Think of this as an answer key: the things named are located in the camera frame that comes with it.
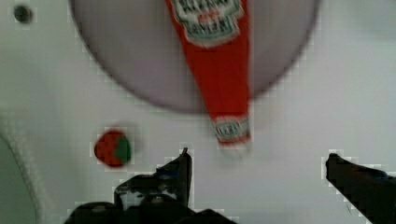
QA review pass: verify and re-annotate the red ketchup bottle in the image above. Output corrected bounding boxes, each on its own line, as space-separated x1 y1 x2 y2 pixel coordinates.
164 0 250 146

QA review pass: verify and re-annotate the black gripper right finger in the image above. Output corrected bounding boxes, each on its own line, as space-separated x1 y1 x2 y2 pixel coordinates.
325 153 396 224

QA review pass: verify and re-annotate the grey round plate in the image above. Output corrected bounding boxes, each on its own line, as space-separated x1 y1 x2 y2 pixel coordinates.
68 0 322 114

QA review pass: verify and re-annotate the red toy strawberry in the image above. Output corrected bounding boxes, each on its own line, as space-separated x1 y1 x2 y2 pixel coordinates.
93 130 132 168

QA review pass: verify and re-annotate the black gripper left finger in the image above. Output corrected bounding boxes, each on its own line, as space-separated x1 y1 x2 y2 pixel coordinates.
114 147 192 210

